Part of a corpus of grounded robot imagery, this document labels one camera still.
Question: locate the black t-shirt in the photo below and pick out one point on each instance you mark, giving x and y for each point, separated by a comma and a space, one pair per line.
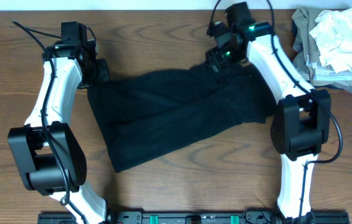
159, 112

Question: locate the beige folded garment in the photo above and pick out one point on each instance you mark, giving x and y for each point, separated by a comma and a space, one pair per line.
304, 44

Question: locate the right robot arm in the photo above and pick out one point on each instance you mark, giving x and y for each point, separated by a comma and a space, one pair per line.
300, 125

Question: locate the white crumpled garment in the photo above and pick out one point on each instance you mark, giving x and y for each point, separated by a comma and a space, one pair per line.
333, 38

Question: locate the light blue striped garment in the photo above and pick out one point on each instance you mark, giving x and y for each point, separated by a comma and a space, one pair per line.
327, 74

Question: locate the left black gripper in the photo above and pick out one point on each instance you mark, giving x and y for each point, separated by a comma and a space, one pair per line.
104, 75

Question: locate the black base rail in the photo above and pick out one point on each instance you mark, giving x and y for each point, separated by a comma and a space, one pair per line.
247, 217

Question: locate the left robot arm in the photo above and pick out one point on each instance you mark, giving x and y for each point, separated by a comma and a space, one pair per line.
47, 155

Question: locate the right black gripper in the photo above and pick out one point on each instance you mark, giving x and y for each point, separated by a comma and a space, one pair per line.
216, 61

